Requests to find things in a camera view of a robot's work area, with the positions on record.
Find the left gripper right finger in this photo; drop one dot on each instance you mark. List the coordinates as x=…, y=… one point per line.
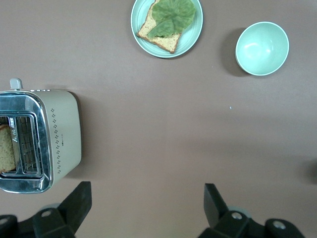
x=218, y=215

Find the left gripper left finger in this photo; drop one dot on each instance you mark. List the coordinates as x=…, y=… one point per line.
x=74, y=205

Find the beige and chrome toaster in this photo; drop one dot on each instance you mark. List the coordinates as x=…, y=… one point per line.
x=64, y=129

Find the bread slice in toaster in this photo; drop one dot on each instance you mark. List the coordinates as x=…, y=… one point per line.
x=6, y=148

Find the green bowl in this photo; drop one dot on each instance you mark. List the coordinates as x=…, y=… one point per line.
x=262, y=48

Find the green plate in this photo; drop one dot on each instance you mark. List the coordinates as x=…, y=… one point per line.
x=190, y=37

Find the brown bread slice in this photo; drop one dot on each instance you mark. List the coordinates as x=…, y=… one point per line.
x=163, y=41

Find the green lettuce leaf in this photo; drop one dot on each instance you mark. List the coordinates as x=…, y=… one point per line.
x=173, y=15

